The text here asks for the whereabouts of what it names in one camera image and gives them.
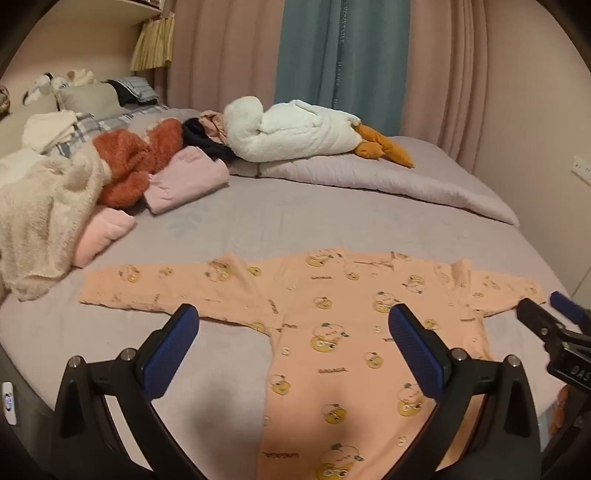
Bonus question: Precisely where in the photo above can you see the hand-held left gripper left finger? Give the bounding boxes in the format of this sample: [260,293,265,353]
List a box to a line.
[50,303,218,480]

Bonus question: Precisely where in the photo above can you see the folded pink ribbed garment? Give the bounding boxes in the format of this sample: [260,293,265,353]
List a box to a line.
[143,145,230,215]

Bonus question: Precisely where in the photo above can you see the folded striped dark clothes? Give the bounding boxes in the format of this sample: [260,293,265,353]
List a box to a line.
[108,76,160,106]

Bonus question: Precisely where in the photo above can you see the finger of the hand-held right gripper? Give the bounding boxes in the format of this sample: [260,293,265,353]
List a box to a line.
[550,291,591,326]
[516,298,566,344]

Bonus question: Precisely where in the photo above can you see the yellow fringed curtain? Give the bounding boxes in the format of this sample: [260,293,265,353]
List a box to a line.
[130,11,176,72]

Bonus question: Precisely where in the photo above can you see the lilac quilt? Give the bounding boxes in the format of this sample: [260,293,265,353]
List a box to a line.
[229,136,520,227]

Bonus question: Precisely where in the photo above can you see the orange fuzzy object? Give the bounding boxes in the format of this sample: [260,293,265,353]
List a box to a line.
[549,383,574,435]

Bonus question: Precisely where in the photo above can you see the white cloth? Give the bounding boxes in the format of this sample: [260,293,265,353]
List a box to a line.
[21,110,79,153]

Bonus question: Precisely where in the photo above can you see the black and white plush toy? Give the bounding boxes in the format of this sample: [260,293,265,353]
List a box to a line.
[23,74,70,104]

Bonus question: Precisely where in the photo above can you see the beige fuzzy garment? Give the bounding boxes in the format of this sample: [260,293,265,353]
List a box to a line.
[0,148,112,301]

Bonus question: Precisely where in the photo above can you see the rust fuzzy garment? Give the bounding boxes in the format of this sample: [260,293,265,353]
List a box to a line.
[92,117,185,209]

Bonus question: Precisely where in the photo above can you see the dark navy garment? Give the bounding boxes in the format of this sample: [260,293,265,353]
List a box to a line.
[181,117,236,163]

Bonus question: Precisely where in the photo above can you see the white round device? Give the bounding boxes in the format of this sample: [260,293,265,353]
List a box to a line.
[2,382,20,426]

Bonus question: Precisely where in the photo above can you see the wooden shelf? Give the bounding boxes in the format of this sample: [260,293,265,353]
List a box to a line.
[88,0,174,29]

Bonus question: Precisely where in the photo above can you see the cream cloth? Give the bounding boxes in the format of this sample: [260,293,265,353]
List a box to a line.
[0,148,44,188]

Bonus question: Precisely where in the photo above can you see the orange printed baby romper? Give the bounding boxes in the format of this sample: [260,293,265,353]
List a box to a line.
[78,247,546,480]

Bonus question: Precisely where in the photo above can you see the cream plush toy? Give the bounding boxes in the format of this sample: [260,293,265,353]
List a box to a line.
[67,68,100,86]

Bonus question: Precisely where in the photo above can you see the peach cloth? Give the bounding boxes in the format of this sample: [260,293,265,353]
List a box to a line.
[199,110,229,144]

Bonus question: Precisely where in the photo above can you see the pink fleece garment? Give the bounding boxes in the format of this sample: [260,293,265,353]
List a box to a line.
[74,207,136,268]

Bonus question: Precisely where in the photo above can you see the white goose plush toy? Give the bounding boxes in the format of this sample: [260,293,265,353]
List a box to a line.
[223,96,415,168]

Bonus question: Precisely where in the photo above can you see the grey-green pillow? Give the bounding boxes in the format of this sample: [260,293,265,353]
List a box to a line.
[58,83,124,114]

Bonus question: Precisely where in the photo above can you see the teal curtain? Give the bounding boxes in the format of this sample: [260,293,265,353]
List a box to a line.
[276,0,411,134]

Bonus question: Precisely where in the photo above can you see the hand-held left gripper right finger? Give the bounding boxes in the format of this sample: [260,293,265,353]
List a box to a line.
[388,303,543,480]

